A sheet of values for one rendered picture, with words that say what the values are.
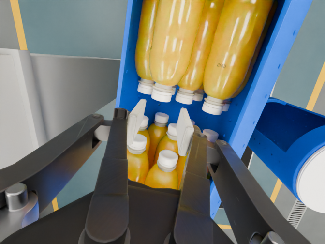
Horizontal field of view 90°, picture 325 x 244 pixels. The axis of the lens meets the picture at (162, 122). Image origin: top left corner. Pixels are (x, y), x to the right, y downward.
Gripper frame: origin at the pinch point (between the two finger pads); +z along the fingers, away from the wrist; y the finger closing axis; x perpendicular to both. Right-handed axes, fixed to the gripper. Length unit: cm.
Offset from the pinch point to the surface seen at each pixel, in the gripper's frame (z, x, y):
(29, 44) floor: 127, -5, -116
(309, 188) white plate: 23, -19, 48
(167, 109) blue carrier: 30.6, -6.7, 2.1
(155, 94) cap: 13.2, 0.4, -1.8
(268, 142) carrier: 40, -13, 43
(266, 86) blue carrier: 6.3, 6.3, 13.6
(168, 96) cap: 13.2, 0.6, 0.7
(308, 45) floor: 126, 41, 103
